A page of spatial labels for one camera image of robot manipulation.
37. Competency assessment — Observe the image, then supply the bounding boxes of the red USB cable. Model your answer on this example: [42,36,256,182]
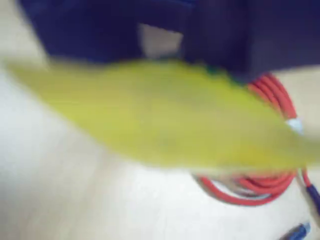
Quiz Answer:
[192,73,320,216]

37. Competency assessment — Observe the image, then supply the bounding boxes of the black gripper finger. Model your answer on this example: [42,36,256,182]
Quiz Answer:
[181,0,320,86]
[17,0,193,66]

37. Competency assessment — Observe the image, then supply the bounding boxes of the yellow instant coffee stick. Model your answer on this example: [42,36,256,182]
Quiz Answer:
[4,58,320,173]

